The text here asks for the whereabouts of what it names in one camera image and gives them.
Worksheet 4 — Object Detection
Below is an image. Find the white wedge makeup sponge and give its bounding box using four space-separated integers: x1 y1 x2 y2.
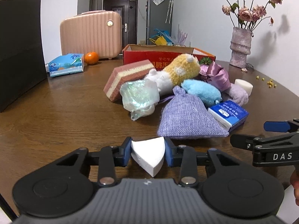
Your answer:
131 137 165 177

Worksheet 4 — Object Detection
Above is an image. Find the blue white small box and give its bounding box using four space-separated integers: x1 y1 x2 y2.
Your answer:
208 100 249 132

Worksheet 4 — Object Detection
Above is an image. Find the purple linen sachet bag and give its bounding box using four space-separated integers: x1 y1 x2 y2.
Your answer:
157 86 229 140

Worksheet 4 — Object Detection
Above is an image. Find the lavender fluffy towel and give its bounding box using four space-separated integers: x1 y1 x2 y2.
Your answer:
224 83 249 106

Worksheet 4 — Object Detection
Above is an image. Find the light blue plush toy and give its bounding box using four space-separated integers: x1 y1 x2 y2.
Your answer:
181 79 223 107

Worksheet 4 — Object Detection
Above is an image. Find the iridescent plastic item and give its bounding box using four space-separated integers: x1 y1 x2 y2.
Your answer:
120 79 160 121

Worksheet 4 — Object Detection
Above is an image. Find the purple satin pouch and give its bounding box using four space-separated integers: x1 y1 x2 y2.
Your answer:
199 61 231 92

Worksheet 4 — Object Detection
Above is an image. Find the pink layered sponge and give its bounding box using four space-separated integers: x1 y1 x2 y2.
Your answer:
103 60 155 102

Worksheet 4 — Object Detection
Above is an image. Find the yellow white alpaca plush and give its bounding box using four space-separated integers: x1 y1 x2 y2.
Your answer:
144 54 200 96

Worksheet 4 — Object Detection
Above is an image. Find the person's right hand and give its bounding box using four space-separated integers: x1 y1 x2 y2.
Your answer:
290 169 299 206

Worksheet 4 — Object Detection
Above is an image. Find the pink textured vase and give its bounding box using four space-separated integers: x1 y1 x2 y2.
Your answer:
229 27 253 68

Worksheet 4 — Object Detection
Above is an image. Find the red cardboard box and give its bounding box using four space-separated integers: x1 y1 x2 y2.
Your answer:
123 45 216 70

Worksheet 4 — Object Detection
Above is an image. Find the orange fruit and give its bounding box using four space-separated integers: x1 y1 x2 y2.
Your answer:
84 52 99 65

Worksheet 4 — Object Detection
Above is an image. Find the blue tissue pack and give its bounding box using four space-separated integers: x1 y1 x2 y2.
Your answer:
45 53 85 77

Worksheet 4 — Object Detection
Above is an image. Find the pink ribbed suitcase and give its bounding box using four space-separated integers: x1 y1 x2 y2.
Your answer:
60 10 122 59

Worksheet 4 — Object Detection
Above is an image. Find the black paper bag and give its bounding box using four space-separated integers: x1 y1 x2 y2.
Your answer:
1 0 47 111

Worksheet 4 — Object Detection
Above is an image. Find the grey refrigerator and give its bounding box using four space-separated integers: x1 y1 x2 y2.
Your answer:
146 0 172 45

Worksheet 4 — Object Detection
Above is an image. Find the dark brown entrance door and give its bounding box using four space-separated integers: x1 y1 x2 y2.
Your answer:
103 0 138 48

